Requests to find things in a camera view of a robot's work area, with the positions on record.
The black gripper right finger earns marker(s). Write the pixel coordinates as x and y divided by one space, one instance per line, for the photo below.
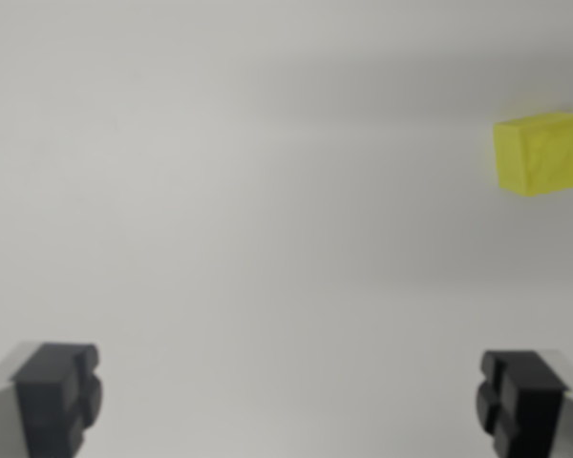
525 405

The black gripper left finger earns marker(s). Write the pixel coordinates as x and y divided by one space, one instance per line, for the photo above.
52 401

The yellow cube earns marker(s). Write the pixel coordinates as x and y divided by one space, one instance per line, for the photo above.
544 155

